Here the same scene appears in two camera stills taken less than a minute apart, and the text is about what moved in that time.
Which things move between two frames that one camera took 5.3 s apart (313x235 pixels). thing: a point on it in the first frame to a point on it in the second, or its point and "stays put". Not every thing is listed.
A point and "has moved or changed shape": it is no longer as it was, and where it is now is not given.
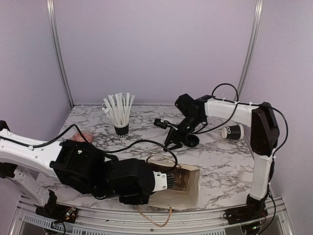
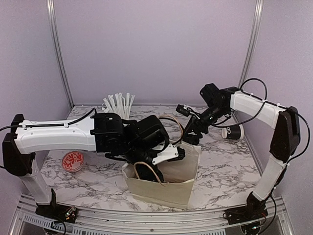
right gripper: [174, 134] to [196, 126]
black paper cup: [234, 132] stays put
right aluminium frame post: [253, 45] stays put
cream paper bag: [185, 195] has moved or changed shape
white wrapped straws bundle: [118, 111] stays put
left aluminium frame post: [56, 45] stays put
